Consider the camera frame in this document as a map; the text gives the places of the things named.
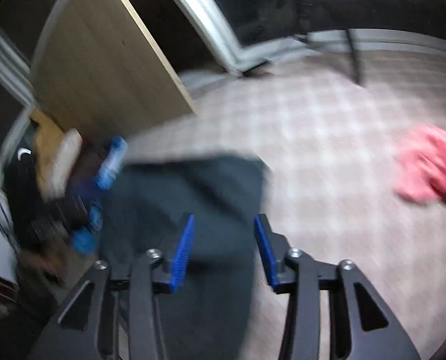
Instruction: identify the dark green jacket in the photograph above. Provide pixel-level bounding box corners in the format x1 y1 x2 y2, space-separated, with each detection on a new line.
71 151 271 360

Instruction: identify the blue folded cloth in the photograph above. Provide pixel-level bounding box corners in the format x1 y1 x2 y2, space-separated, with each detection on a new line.
71 136 128 255

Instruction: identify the cream folded cloth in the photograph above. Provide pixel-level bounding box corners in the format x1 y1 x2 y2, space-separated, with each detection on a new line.
40 128 83 201

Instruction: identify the dark brown folded cloth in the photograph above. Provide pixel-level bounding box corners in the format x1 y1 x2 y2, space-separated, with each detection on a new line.
65 145 108 226

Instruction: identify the pink garment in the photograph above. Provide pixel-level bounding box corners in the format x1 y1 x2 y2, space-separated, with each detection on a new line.
394 125 446 205

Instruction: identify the plaid beige tablecloth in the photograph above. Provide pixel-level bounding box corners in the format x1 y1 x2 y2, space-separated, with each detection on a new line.
123 51 446 359

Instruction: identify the light wooden board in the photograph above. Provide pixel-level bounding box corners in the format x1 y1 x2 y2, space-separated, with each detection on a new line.
30 0 195 141

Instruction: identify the black tripod stand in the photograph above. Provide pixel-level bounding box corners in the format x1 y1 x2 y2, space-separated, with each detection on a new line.
343 28 363 86

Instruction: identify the white window frame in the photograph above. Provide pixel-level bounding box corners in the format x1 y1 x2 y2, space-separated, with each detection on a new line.
173 0 303 77

